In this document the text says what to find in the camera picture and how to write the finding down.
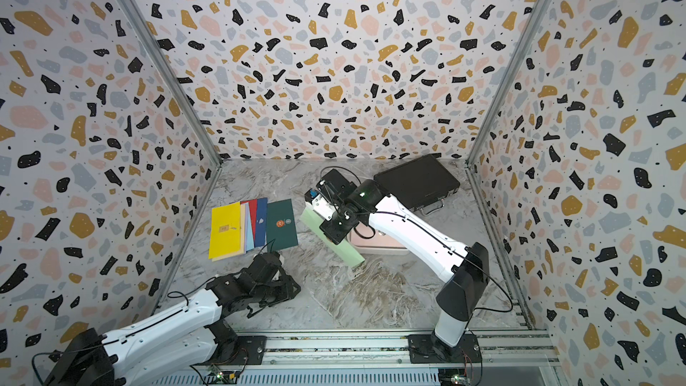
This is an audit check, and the aluminium rail frame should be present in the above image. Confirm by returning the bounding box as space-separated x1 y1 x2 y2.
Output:
104 326 564 386

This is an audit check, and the yellow envelope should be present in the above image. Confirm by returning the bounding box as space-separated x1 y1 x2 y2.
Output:
207 202 242 261

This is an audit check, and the white storage box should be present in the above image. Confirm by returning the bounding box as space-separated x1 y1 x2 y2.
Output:
348 223 410 256

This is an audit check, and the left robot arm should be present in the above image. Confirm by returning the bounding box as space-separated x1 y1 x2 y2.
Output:
38 252 301 385

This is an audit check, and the light green envelope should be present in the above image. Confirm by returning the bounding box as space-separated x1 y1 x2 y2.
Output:
300 204 364 267

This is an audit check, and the black case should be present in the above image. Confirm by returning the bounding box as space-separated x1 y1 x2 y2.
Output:
373 155 460 214

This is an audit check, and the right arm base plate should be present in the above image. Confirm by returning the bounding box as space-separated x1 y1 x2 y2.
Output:
407 332 482 365

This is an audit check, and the dark green envelope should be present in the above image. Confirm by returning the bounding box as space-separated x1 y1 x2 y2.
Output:
266 199 298 252

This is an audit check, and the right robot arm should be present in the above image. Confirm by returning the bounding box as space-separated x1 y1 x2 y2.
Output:
304 171 491 350

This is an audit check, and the pink envelope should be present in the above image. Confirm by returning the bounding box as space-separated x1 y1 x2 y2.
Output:
350 231 406 250

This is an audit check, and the light blue envelope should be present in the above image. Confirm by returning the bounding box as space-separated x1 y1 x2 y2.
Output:
242 203 255 252

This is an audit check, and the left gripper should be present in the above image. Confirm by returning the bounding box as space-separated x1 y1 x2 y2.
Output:
252 274 305 307

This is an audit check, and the red envelope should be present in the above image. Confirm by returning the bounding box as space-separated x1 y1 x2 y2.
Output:
241 199 257 243

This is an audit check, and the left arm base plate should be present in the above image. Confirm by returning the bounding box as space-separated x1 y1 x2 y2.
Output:
196 335 267 367

